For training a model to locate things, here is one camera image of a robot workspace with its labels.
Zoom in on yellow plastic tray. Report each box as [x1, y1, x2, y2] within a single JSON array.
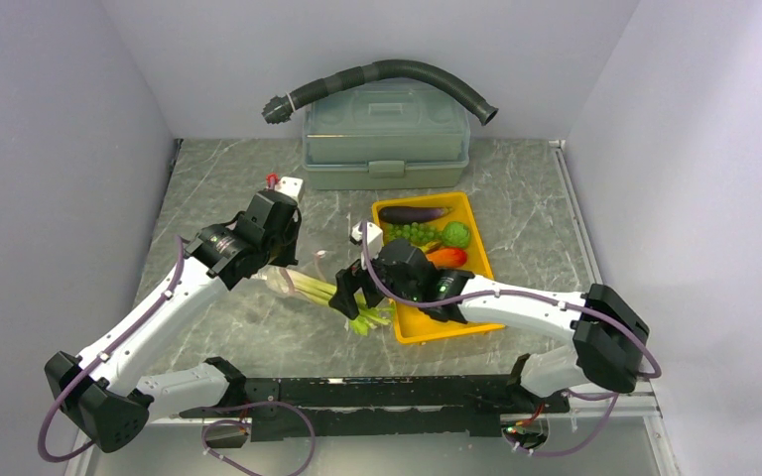
[[372, 191, 504, 344]]

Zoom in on green toy grapes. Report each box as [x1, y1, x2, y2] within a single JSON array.
[[384, 222, 441, 246]]

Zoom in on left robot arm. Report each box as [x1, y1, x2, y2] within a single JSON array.
[[38, 178, 303, 462]]

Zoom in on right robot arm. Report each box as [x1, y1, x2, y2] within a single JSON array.
[[329, 239, 650, 412]]

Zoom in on black corrugated hose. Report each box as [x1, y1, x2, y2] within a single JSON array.
[[261, 59, 499, 127]]

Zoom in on orange red toy mango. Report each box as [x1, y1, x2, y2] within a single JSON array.
[[426, 247, 468, 269]]

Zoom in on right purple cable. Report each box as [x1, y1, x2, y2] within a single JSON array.
[[358, 223, 664, 459]]

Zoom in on purple toy eggplant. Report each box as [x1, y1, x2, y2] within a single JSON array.
[[378, 206, 453, 225]]

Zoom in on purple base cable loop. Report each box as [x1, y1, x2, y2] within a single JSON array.
[[200, 401, 319, 476]]

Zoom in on clear zip top bag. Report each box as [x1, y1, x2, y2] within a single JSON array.
[[252, 250, 335, 307]]

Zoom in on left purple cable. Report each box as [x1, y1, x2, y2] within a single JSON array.
[[37, 235, 189, 464]]

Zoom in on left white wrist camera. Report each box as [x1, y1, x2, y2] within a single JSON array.
[[266, 174, 305, 203]]

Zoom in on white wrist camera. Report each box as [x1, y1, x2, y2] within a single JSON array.
[[349, 221, 384, 257], [266, 174, 305, 203]]

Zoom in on grey plastic storage box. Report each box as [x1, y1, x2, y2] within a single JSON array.
[[303, 80, 470, 190]]

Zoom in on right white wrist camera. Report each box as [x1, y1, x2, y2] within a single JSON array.
[[349, 221, 384, 257]]

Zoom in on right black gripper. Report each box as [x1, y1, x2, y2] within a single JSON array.
[[328, 241, 421, 319]]

